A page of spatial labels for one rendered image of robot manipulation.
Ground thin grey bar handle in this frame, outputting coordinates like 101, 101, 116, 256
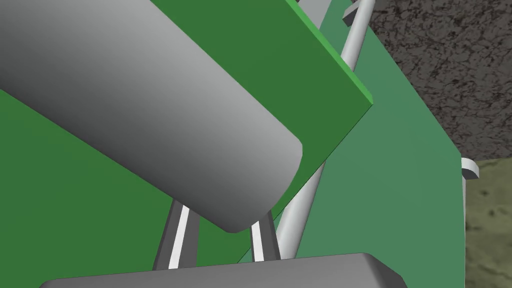
275, 0, 377, 261

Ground thick grey bar handle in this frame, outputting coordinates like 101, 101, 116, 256
0, 0, 304, 235

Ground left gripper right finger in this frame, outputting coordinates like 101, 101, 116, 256
249, 210, 283, 263

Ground pale green cupboard front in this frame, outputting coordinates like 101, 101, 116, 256
237, 0, 467, 288

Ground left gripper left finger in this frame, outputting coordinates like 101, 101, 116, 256
151, 198, 201, 272

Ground small grey handle end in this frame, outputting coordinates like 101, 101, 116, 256
460, 157, 480, 181

